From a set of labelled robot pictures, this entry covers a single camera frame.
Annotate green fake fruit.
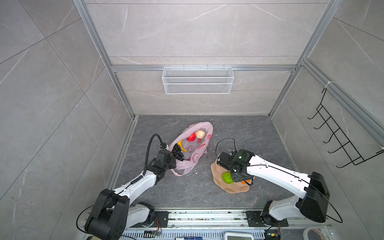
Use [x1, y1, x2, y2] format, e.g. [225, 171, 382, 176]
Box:
[222, 172, 234, 184]

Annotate pink scalloped plate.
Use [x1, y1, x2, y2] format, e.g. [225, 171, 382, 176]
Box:
[211, 159, 250, 194]

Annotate pink plastic bag fruit print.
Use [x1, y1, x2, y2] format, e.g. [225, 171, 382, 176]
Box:
[167, 122, 214, 177]

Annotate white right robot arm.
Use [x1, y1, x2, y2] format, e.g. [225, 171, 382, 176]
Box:
[217, 149, 330, 226]

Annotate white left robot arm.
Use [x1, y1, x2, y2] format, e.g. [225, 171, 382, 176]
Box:
[84, 149, 177, 240]

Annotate dark fake grapes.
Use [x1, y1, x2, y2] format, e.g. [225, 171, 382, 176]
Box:
[172, 144, 185, 161]

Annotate yellow fake banana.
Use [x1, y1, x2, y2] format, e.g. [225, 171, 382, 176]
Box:
[178, 140, 187, 152]

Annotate red fake apple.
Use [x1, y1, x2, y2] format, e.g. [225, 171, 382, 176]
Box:
[187, 133, 197, 142]

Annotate white device at bottom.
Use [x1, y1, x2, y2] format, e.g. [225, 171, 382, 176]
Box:
[223, 232, 254, 240]

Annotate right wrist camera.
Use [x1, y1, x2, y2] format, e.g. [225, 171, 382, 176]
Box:
[217, 152, 234, 171]

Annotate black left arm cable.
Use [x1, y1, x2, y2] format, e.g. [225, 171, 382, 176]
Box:
[143, 133, 166, 176]

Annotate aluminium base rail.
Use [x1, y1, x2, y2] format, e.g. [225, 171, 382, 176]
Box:
[80, 209, 331, 232]

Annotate white wire mesh basket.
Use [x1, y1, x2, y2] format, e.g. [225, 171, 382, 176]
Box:
[162, 67, 235, 95]

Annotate black wire hook rack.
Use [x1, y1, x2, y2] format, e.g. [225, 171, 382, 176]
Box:
[307, 88, 384, 169]

